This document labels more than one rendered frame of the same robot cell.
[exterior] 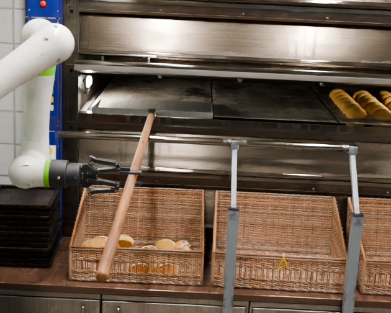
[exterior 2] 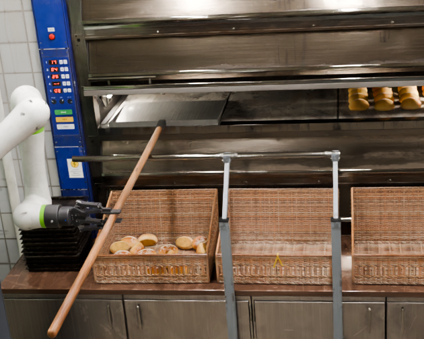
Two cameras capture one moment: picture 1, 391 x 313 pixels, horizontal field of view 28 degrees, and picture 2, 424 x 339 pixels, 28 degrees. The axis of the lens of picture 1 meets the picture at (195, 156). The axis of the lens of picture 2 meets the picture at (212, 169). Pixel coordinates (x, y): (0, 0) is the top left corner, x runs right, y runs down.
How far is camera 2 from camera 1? 102 cm
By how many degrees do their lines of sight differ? 12
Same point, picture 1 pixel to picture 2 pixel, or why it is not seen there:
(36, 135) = (35, 183)
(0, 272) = (39, 278)
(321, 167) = (323, 162)
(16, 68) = (1, 141)
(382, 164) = (381, 155)
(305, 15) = (292, 25)
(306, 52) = (297, 58)
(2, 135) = not seen: hidden behind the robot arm
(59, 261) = not seen: hidden behind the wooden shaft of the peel
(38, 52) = (17, 126)
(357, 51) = (345, 54)
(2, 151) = not seen: hidden behind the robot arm
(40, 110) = (34, 162)
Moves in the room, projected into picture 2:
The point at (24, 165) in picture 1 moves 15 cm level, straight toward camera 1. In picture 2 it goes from (23, 212) to (18, 230)
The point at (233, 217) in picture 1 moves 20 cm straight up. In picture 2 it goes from (223, 227) to (220, 185)
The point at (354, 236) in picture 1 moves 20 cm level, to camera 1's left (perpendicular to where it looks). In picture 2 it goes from (334, 238) to (287, 239)
